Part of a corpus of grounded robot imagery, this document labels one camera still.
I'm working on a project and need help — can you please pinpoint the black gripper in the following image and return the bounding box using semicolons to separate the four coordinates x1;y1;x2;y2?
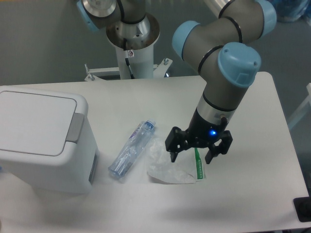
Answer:
165;109;233;164

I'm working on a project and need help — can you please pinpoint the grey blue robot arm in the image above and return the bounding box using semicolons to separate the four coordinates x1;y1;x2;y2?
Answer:
77;0;277;163

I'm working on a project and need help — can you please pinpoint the white frame at right edge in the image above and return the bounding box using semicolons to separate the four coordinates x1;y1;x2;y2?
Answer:
288;83;311;130

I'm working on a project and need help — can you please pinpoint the crushed clear plastic bottle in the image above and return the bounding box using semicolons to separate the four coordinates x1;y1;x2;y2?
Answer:
108;118;156;181

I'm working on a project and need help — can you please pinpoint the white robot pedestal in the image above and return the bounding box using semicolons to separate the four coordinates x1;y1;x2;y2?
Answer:
106;13;160;70

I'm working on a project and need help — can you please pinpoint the black clamp at table edge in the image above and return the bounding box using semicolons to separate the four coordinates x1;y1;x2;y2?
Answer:
293;197;311;222

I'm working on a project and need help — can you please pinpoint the white metal base frame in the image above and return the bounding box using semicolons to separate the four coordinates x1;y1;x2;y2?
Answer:
84;58;173;82

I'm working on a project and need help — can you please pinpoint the white green plastic bag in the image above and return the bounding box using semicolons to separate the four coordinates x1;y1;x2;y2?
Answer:
147;138;206;184

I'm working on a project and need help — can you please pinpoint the black pedestal cable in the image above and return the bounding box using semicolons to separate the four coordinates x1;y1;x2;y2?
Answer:
122;38;136;80

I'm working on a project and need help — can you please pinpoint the white push-top trash can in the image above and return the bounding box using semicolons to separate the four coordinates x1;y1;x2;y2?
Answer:
0;86;99;194

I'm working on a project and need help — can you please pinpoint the blue plastic bag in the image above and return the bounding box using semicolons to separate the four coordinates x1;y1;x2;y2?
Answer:
271;0;311;23

